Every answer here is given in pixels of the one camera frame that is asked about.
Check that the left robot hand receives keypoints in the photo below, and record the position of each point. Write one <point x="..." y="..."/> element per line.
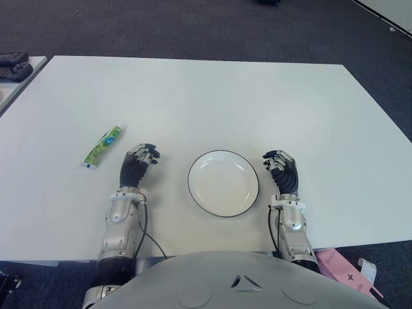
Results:
<point x="135" y="167"/>

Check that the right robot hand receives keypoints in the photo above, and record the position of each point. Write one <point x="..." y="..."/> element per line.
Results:
<point x="286" y="177"/>

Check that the green toothpaste tube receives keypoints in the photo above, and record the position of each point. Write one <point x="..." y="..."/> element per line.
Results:
<point x="101" y="148"/>

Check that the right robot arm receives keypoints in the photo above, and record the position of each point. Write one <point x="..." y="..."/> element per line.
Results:
<point x="294" y="231"/>

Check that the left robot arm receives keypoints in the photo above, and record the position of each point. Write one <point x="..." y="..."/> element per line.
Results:
<point x="119" y="225"/>

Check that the white plate with black rim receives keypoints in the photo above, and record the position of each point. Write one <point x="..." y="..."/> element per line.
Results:
<point x="223" y="183"/>

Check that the pink cardboard box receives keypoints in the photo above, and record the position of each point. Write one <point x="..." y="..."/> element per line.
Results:
<point x="341" y="270"/>

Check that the grey robot torso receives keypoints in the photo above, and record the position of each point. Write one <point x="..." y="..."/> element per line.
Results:
<point x="241" y="283"/>

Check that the white paper strip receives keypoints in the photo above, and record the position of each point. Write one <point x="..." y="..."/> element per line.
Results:
<point x="367" y="268"/>

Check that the white side table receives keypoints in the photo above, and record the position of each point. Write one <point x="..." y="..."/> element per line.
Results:
<point x="19" y="87"/>

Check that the black game controller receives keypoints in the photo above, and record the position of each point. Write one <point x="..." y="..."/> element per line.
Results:
<point x="13" y="57"/>
<point x="16" y="71"/>

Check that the black metal bracket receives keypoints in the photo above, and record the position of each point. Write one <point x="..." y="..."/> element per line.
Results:
<point x="8" y="283"/>

